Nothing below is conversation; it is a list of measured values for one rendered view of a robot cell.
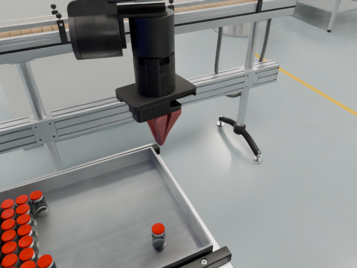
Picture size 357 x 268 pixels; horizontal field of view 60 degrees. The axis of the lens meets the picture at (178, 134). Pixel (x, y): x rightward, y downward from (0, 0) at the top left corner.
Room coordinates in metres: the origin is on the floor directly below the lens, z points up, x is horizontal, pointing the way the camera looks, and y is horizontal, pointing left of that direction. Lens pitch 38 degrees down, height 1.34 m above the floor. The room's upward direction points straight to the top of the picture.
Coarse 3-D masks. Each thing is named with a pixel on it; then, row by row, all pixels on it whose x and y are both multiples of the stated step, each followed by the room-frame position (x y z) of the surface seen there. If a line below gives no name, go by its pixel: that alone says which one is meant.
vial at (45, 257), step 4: (44, 256) 0.24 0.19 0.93; (48, 256) 0.24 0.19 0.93; (40, 260) 0.24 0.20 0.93; (44, 260) 0.24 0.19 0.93; (48, 260) 0.24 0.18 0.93; (52, 260) 0.24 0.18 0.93; (40, 264) 0.23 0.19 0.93; (44, 264) 0.23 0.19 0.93; (48, 264) 0.23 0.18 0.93; (52, 264) 0.23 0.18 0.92
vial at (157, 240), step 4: (152, 232) 0.28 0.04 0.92; (164, 232) 0.29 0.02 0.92; (152, 236) 0.28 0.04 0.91; (156, 236) 0.28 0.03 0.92; (160, 236) 0.28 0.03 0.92; (164, 236) 0.28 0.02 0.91; (152, 240) 0.28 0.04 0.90; (156, 240) 0.28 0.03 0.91; (160, 240) 0.28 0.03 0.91; (164, 240) 0.28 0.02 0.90; (152, 244) 0.28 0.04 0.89; (156, 244) 0.28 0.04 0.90; (160, 244) 0.28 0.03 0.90; (164, 244) 0.28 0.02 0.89; (156, 248) 0.28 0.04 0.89; (160, 248) 0.28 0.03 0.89
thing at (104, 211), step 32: (128, 160) 0.48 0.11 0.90; (0, 192) 0.37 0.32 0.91; (64, 192) 0.40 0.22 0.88; (96, 192) 0.40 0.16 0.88; (128, 192) 0.40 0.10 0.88; (160, 192) 0.40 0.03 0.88; (64, 224) 0.33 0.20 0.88; (96, 224) 0.33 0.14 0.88; (128, 224) 0.33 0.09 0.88; (192, 224) 0.32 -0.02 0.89; (64, 256) 0.27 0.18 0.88; (96, 256) 0.27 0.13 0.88; (128, 256) 0.27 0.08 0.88; (160, 256) 0.27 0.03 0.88; (192, 256) 0.25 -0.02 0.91
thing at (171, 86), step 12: (144, 60) 0.36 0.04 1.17; (156, 60) 0.36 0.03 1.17; (168, 60) 0.37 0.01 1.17; (144, 72) 0.36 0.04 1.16; (156, 72) 0.36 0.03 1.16; (168, 72) 0.37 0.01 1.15; (132, 84) 0.40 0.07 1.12; (144, 84) 0.36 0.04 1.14; (156, 84) 0.36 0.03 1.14; (168, 84) 0.37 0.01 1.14; (180, 84) 0.40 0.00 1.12; (192, 84) 0.40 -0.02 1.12; (120, 96) 0.37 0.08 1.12; (132, 96) 0.36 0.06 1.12; (144, 96) 0.36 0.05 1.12; (156, 96) 0.36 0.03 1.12; (168, 96) 0.36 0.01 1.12; (180, 96) 0.37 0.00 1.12; (132, 108) 0.34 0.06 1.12
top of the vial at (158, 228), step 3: (153, 225) 0.29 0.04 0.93; (156, 225) 0.29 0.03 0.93; (159, 225) 0.29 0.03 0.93; (162, 225) 0.29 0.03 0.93; (153, 228) 0.29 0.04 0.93; (156, 228) 0.29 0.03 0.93; (159, 228) 0.29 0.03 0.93; (162, 228) 0.29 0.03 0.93; (153, 231) 0.28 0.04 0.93; (156, 231) 0.28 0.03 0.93; (159, 231) 0.28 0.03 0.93; (162, 231) 0.28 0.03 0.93; (156, 234) 0.28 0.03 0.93; (159, 234) 0.28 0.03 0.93
